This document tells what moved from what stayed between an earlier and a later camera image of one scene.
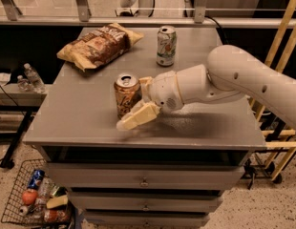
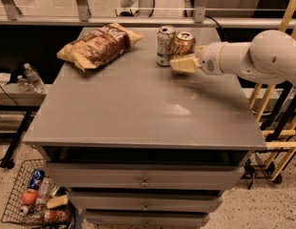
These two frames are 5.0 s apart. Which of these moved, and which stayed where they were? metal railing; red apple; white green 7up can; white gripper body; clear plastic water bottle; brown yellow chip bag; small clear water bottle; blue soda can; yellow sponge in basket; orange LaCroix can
Moved: orange LaCroix can; white gripper body
Stayed: brown yellow chip bag; yellow sponge in basket; red apple; small clear water bottle; blue soda can; clear plastic water bottle; metal railing; white green 7up can
